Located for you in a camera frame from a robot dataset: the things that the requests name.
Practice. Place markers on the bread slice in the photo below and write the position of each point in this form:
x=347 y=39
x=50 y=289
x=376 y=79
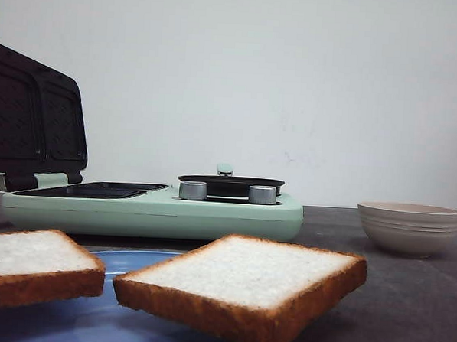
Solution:
x=46 y=265
x=244 y=289

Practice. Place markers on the beige ribbed bowl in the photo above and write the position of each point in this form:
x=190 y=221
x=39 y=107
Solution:
x=408 y=229

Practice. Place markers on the breakfast maker hinged lid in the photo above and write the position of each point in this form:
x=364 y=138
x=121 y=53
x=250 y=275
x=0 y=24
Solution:
x=41 y=123

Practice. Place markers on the mint green breakfast maker base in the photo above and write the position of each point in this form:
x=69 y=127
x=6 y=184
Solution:
x=149 y=210

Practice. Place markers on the black round frying pan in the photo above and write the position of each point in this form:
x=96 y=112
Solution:
x=224 y=184

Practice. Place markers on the right silver control knob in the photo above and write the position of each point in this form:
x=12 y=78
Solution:
x=262 y=195

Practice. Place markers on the silver control knob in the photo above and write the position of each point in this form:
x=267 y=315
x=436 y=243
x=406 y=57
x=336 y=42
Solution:
x=193 y=190
x=262 y=195

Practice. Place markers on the left silver control knob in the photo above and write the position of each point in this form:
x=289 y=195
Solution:
x=193 y=190

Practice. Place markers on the blue plate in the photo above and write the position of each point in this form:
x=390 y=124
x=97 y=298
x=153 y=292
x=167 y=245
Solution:
x=99 y=319

